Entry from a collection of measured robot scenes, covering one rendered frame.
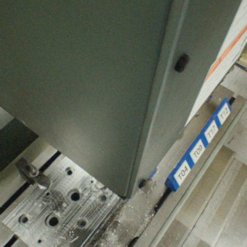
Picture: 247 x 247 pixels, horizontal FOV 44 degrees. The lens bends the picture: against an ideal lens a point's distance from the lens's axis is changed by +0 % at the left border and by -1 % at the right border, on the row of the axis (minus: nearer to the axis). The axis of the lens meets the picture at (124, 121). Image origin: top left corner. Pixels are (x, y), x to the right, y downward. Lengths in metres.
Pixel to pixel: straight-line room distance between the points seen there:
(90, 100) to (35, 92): 0.08
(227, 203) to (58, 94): 1.16
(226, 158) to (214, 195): 0.20
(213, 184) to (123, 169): 1.08
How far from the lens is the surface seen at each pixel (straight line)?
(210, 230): 1.28
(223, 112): 1.30
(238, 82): 1.61
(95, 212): 0.98
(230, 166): 1.46
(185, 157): 1.13
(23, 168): 1.04
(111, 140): 0.25
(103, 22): 0.17
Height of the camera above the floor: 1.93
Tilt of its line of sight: 57 degrees down
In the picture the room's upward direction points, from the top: 8 degrees clockwise
